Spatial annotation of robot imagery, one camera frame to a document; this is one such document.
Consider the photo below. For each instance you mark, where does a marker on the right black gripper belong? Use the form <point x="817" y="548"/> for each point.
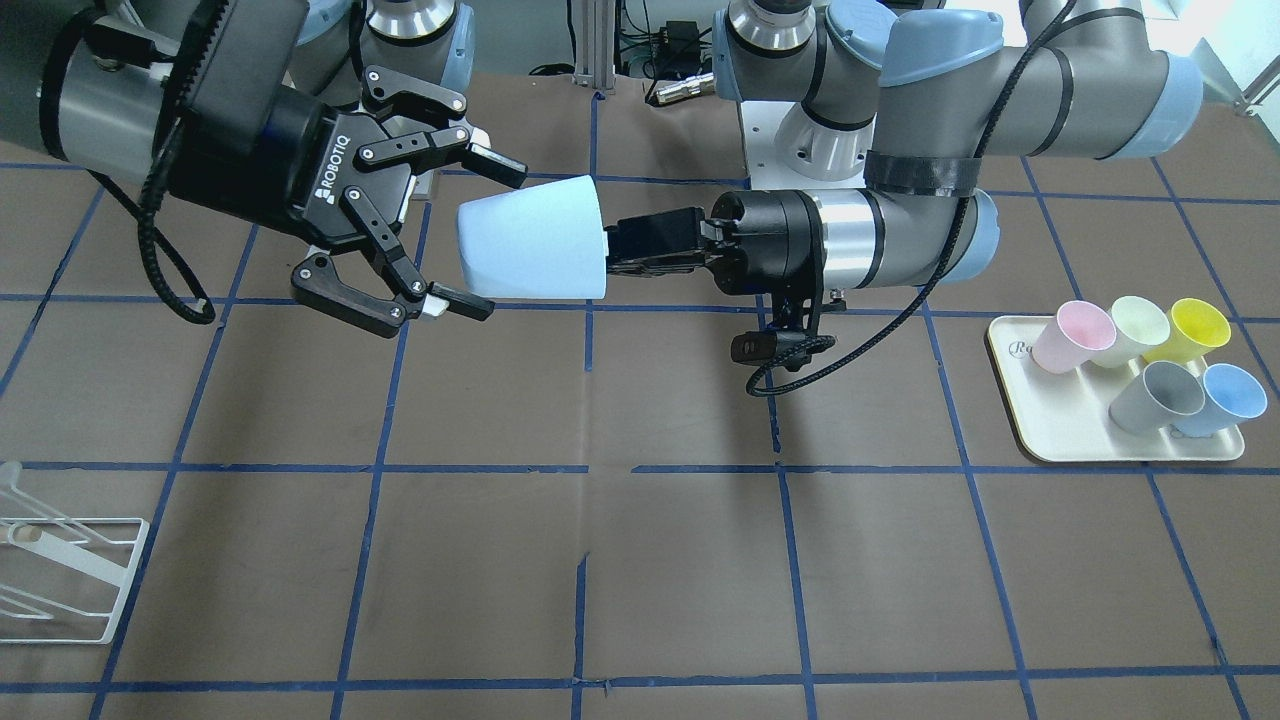
<point x="300" y="160"/>

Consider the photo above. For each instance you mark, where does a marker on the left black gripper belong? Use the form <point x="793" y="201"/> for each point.
<point x="775" y="243"/>

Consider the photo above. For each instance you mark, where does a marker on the light blue plastic cup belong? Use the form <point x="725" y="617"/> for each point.
<point x="542" y="242"/>

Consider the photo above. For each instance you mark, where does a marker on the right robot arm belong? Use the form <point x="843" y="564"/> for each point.
<point x="85" y="82"/>

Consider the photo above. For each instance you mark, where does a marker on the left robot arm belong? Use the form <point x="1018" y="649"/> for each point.
<point x="937" y="90"/>

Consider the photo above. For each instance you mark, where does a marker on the pink plastic cup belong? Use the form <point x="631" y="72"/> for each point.
<point x="1078" y="331"/>

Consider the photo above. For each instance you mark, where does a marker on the pale green plastic cup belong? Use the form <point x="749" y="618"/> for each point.
<point x="1140" y="326"/>

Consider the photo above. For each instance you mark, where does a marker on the grey plastic cup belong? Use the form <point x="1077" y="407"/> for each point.
<point x="1164" y="392"/>

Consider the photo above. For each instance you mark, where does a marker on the yellow plastic cup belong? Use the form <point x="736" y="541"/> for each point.
<point x="1195" y="328"/>

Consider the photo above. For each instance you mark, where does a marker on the cream plastic tray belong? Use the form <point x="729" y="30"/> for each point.
<point x="1064" y="418"/>

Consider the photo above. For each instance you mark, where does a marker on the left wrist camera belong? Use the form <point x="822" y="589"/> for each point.
<point x="794" y="324"/>

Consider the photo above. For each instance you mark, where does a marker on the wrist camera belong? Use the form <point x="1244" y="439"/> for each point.
<point x="794" y="324"/>
<point x="232" y="58"/>

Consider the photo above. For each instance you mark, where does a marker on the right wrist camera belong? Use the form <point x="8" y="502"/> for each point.
<point x="232" y="58"/>

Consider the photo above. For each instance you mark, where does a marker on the aluminium frame post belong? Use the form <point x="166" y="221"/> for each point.
<point x="594" y="40"/>

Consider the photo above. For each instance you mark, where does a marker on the white wire cup rack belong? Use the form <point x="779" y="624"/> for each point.
<point x="65" y="579"/>

